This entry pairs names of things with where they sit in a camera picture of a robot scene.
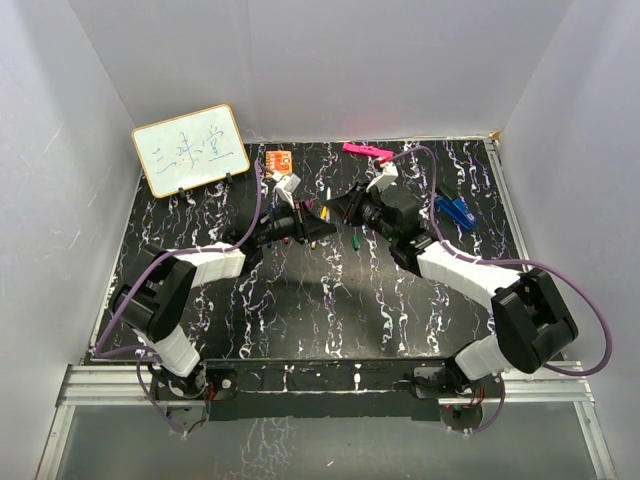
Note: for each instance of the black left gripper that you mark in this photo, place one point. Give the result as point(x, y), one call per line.
point(307, 227)

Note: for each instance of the blue stapler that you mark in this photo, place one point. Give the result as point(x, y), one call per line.
point(452, 204)

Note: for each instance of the orange spiral notebook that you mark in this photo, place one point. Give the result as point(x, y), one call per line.
point(279, 161)

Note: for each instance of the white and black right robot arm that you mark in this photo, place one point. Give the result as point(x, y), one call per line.
point(531, 320)

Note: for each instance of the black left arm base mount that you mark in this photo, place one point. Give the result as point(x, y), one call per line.
point(203, 386)

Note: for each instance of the aluminium front rail frame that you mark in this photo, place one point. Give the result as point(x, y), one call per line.
point(545, 428)

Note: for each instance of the small whiteboard with wooden frame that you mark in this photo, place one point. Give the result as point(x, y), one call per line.
point(191, 150)

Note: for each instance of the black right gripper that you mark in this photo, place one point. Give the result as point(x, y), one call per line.
point(350, 204)

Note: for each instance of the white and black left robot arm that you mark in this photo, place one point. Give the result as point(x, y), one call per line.
point(152, 299)

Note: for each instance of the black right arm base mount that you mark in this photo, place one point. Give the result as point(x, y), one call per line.
point(449, 383)

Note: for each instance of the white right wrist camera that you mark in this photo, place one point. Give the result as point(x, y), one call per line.
point(386, 176)

